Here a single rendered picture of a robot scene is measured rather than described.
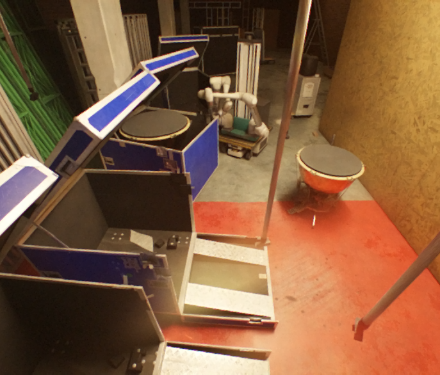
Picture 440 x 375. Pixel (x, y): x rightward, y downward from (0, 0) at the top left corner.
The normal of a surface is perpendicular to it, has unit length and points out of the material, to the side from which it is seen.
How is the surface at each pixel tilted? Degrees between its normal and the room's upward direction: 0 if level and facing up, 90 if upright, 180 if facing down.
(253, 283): 2
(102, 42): 90
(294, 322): 0
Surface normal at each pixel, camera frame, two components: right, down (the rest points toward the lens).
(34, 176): 0.72, -0.51
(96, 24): 0.01, 0.62
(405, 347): 0.00, -0.79
